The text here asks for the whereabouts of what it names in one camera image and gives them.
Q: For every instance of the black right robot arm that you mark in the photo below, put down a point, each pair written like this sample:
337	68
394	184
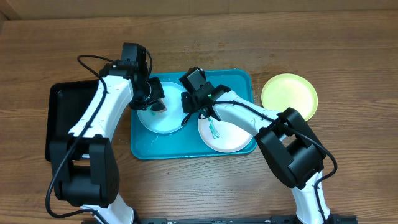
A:
291	149

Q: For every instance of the yellow-green plate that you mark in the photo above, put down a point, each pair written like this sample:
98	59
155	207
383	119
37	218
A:
289	90

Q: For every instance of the white plate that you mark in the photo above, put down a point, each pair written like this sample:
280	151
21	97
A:
223	136

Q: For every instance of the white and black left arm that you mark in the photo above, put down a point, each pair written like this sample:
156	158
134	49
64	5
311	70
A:
85	175

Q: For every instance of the brown bow-shaped sponge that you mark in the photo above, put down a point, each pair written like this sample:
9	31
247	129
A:
158	107

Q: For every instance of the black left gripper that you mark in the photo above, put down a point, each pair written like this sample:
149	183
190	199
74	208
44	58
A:
157	94

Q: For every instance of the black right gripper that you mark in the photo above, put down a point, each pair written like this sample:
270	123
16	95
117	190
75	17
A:
191	101

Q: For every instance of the light blue plate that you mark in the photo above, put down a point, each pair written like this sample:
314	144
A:
169	120

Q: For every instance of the black plastic tray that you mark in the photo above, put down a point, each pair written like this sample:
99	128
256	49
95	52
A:
67	103

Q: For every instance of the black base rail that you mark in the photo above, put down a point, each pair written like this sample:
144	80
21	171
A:
276	219

